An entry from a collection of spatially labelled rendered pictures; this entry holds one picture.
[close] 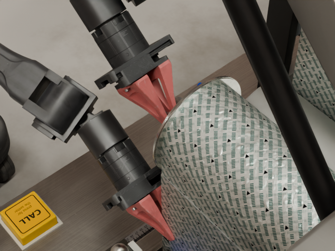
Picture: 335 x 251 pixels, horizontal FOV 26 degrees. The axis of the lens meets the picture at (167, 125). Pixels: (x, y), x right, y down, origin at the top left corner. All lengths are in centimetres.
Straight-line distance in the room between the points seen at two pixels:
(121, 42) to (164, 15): 204
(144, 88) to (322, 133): 24
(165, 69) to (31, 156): 162
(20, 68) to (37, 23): 194
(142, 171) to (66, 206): 30
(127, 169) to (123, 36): 19
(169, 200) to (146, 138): 41
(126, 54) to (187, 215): 22
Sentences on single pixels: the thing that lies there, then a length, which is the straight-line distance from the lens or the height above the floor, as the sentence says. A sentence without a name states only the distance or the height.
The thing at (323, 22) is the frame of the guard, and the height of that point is 174.
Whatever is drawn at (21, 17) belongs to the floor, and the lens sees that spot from 300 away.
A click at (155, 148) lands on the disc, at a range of 88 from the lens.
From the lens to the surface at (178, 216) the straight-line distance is 97.
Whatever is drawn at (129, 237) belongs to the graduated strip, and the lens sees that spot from 124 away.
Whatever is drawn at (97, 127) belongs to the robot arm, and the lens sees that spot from 101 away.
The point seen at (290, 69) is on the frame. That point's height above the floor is 106.
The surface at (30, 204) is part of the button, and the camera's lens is 126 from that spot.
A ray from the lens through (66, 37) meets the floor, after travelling 289.
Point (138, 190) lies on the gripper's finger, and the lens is 99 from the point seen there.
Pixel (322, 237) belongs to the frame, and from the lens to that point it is 36.
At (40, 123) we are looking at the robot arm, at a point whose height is 118.
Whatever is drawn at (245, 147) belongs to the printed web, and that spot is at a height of 131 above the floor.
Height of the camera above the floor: 196
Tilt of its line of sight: 50 degrees down
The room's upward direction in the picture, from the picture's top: straight up
